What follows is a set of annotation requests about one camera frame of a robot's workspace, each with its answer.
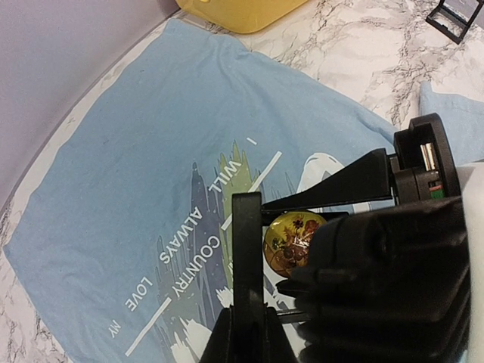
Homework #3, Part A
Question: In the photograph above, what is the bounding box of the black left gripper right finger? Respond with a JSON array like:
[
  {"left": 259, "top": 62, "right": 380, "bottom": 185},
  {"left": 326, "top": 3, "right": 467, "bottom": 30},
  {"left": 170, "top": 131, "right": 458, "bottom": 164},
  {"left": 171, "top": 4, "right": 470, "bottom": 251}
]
[{"left": 264, "top": 307, "right": 298, "bottom": 363}]

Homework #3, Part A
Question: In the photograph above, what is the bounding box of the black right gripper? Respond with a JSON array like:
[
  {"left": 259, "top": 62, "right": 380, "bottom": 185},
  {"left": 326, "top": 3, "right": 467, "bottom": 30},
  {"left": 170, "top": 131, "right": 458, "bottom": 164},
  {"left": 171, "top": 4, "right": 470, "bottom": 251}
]
[{"left": 262, "top": 113, "right": 461, "bottom": 212}]

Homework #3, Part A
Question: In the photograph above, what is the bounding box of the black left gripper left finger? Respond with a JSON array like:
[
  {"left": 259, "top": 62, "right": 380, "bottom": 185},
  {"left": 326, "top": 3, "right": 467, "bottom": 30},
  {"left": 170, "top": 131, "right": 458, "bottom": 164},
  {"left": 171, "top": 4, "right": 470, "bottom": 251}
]
[{"left": 202, "top": 306, "right": 235, "bottom": 363}]

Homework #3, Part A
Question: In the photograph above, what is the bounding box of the black display case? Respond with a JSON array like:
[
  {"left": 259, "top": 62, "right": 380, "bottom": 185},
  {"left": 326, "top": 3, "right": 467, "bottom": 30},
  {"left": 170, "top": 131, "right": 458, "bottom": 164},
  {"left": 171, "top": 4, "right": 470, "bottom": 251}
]
[
  {"left": 426, "top": 0, "right": 483, "bottom": 45},
  {"left": 231, "top": 192, "right": 307, "bottom": 362}
]

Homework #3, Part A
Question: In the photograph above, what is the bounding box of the gold brooch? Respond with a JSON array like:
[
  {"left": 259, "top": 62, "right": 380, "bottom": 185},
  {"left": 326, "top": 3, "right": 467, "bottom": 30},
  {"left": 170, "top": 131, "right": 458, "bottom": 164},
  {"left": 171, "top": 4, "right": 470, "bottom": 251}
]
[{"left": 263, "top": 211, "right": 327, "bottom": 278}]

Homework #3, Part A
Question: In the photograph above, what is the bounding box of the light blue printed t-shirt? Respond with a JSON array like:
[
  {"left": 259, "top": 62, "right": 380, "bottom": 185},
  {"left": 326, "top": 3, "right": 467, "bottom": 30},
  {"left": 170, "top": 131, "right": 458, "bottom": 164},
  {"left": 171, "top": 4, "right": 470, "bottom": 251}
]
[{"left": 2, "top": 18, "right": 484, "bottom": 363}]

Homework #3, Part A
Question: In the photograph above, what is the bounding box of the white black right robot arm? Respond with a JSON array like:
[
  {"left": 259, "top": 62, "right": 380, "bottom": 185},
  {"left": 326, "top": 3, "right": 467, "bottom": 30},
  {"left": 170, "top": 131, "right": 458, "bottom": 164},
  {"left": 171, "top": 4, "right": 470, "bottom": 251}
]
[{"left": 263, "top": 113, "right": 471, "bottom": 362}]

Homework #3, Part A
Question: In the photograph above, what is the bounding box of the yellow plastic basket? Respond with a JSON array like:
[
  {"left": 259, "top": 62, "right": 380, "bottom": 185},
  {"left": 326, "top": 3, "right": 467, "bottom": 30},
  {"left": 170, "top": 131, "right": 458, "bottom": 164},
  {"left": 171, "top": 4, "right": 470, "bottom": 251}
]
[{"left": 175, "top": 0, "right": 306, "bottom": 34}]

